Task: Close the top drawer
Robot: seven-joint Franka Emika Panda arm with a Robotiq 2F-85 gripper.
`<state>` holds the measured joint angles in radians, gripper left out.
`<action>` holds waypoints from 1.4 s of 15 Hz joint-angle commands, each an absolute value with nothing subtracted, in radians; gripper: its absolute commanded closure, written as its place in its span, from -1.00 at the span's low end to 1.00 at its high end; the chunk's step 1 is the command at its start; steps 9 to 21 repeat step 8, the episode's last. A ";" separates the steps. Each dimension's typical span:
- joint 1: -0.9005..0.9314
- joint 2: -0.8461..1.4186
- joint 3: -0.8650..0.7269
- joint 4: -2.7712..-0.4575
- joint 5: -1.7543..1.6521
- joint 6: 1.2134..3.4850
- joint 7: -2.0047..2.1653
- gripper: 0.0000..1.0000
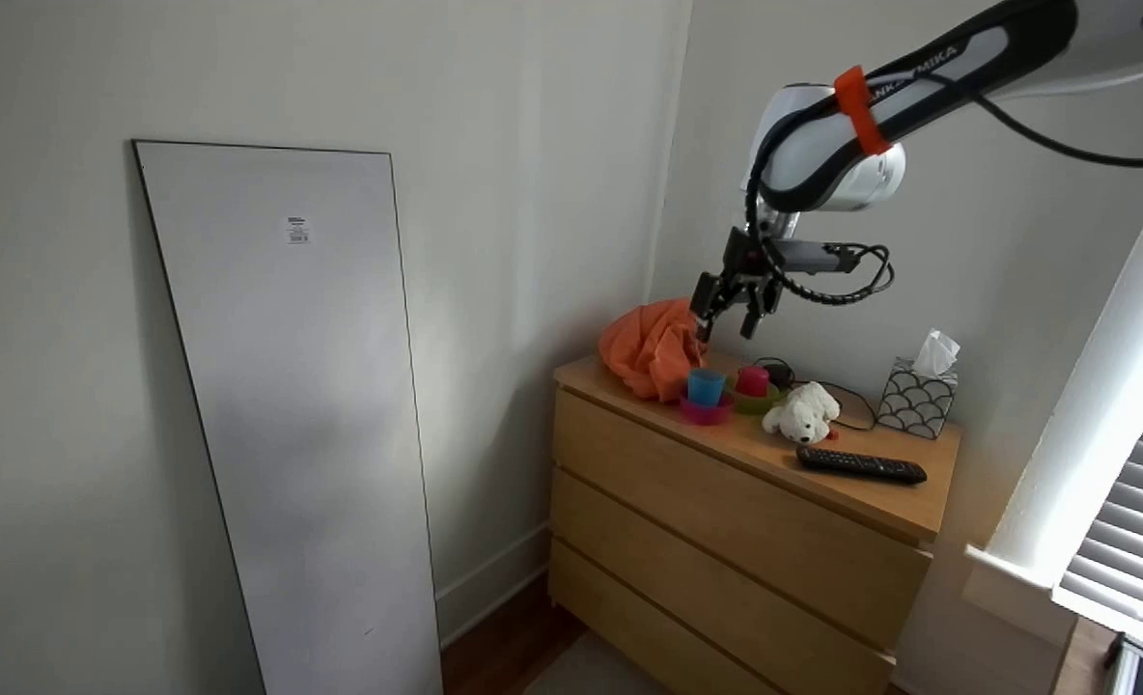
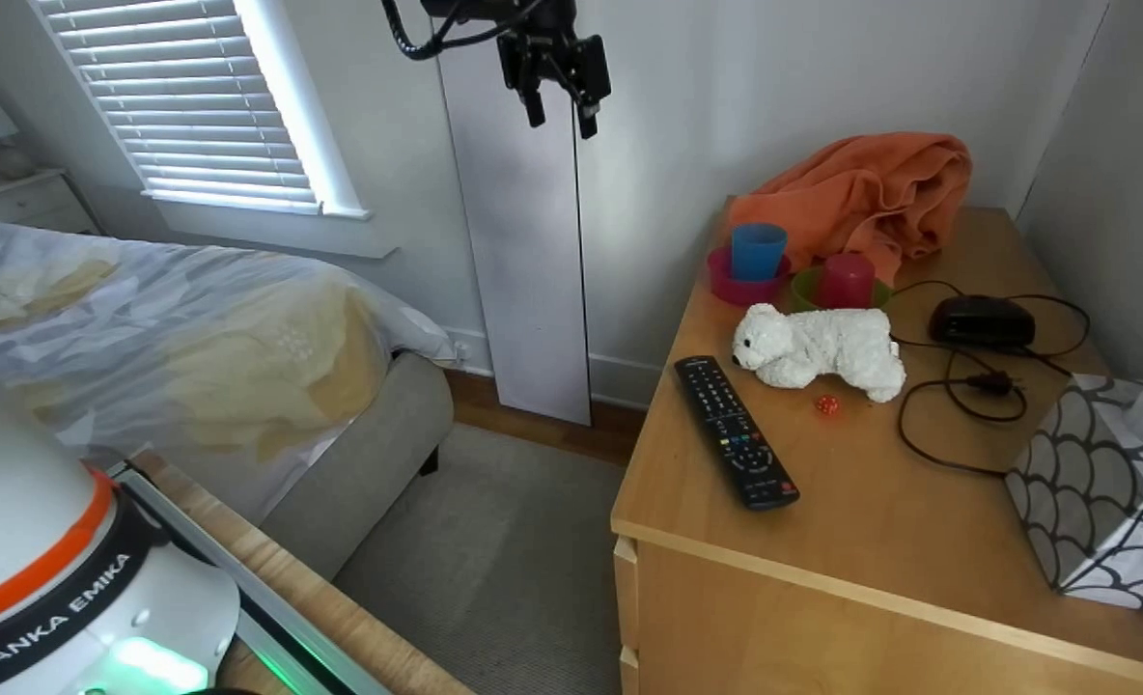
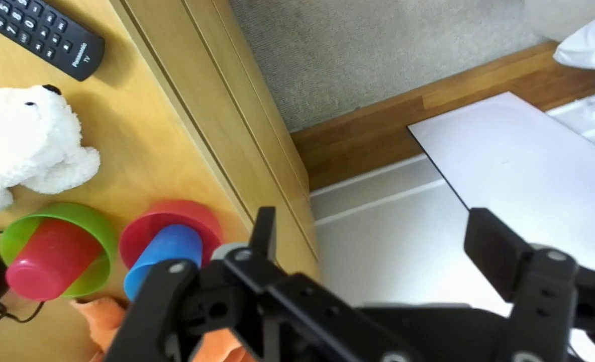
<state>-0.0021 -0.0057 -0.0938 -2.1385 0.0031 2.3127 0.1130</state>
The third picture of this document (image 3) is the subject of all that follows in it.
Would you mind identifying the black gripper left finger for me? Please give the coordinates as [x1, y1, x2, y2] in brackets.
[104, 205, 422, 362]

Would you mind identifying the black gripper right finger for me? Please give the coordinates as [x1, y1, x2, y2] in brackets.
[461, 205, 595, 362]

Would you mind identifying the large white board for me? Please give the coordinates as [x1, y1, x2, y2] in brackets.
[405, 91, 595, 274]

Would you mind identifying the blue plastic cup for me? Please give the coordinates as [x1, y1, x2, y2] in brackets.
[122, 222, 205, 301]

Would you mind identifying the magenta plastic plate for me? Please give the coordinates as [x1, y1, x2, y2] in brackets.
[117, 196, 225, 271]

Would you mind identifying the orange cloth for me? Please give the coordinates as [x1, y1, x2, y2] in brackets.
[66, 296, 255, 362]

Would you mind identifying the light wooden dresser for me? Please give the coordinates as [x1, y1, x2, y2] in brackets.
[0, 0, 263, 362]

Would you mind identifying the green plastic bowl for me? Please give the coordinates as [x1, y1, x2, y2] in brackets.
[0, 201, 119, 301]

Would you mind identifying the pink plastic cup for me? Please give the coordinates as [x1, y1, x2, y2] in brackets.
[3, 216, 106, 304]

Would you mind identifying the white plush bear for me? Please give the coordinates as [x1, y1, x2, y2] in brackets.
[0, 83, 102, 221]

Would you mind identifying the black remote control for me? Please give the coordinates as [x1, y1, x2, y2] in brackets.
[0, 0, 106, 83]

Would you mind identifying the thin black adapter cable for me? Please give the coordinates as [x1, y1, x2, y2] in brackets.
[0, 226, 48, 335]

